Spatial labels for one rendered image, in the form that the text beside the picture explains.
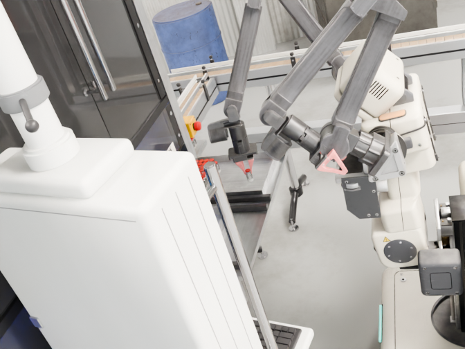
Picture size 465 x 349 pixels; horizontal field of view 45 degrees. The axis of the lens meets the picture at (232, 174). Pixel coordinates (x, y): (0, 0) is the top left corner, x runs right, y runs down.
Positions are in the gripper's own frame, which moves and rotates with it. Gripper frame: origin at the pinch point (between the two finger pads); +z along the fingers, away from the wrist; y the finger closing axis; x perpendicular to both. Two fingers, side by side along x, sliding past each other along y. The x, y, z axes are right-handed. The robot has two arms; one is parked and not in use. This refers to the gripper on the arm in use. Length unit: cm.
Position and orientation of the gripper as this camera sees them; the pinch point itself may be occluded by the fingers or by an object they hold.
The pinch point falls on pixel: (248, 171)
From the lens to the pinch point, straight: 199.1
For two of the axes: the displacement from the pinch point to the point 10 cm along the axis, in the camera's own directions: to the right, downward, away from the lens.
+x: 0.2, 5.3, -8.5
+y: -9.7, 2.0, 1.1
